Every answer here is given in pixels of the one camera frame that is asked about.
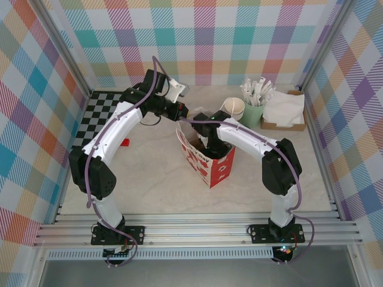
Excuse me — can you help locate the left gripper thin black cable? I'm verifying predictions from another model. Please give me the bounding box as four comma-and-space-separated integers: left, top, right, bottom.
140, 115, 163, 127

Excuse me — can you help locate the white red printed paper bag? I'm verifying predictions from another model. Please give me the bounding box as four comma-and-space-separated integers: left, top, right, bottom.
175, 100, 236, 189

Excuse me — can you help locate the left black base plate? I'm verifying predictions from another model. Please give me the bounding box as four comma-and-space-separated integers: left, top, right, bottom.
90, 225, 146, 246

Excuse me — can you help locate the slotted grey cable duct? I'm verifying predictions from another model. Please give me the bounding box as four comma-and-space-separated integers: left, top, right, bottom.
46, 250, 275, 260

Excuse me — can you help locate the aluminium frame post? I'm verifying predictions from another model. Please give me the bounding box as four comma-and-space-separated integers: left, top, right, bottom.
35, 0, 92, 101
297, 0, 354, 92

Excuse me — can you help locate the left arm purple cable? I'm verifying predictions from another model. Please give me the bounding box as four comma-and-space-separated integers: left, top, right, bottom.
85, 56, 173, 267

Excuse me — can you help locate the right aluminium frame post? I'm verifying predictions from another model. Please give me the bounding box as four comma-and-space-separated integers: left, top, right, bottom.
297, 0, 354, 92

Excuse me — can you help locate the brown cardboard napkin box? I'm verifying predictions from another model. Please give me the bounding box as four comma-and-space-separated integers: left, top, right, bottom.
260, 90, 308, 132

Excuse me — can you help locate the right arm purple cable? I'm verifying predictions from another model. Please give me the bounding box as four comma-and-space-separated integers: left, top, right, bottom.
179, 116, 315, 265

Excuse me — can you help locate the grey metal front panel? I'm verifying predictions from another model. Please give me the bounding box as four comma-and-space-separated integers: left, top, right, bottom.
38, 259, 360, 287

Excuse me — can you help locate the black board with lit LEDs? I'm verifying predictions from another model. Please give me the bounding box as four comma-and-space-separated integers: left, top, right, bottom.
273, 244, 294, 263

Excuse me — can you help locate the left aluminium frame post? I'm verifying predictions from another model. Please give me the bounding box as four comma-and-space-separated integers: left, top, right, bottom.
35, 0, 92, 101

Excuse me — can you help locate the black grey chessboard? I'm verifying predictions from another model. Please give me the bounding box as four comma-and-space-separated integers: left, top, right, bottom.
71, 91, 129, 155

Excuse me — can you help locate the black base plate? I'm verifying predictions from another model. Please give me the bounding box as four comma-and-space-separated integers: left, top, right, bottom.
90, 225, 146, 246
250, 224, 306, 245

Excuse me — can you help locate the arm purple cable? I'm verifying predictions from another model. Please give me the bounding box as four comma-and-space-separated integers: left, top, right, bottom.
85, 56, 173, 267
179, 116, 315, 265

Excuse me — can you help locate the mint green holder cup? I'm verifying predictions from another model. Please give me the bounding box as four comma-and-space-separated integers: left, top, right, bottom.
240, 98, 266, 127

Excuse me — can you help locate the aluminium mounting rail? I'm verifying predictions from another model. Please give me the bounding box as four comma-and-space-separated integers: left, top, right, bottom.
32, 212, 364, 248

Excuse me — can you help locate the stack of green paper cups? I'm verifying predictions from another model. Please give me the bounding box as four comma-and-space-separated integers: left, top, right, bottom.
224, 97, 246, 120

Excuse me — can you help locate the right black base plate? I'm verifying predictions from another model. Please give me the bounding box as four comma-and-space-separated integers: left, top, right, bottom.
250, 224, 306, 245

